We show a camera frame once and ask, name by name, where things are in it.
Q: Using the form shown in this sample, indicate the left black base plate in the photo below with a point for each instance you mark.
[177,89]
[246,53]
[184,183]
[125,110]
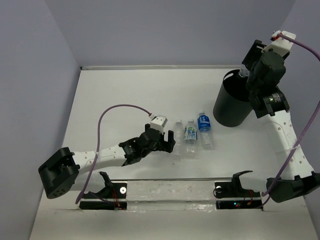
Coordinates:
[109,198]

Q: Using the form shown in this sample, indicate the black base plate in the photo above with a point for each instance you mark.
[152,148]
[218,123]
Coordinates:
[109,198]
[227,198]

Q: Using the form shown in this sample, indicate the black label clear bottle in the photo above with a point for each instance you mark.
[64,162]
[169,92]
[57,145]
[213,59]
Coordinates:
[244,73]

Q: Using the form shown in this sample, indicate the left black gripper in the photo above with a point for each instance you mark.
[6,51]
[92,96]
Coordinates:
[163,146]

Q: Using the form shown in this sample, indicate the black cylindrical bin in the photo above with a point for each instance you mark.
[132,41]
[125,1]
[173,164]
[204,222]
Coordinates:
[232,104]

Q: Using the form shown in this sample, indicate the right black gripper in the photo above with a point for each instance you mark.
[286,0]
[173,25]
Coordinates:
[254,52]

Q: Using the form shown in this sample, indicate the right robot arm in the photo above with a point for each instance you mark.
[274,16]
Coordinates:
[296,177]

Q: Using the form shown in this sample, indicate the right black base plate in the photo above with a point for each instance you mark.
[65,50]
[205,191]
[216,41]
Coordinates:
[227,198]

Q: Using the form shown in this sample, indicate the green white label bottle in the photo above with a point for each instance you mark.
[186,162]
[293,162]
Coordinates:
[191,139]

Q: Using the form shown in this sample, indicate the clear unlabeled bottle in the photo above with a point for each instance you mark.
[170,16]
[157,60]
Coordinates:
[179,139]

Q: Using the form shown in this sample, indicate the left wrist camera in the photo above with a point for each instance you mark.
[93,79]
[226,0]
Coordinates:
[158,122]

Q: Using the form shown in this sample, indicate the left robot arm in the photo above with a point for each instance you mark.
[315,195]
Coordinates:
[59,173]

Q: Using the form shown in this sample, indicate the blue label bottle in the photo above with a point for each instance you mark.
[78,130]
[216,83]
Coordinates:
[205,130]

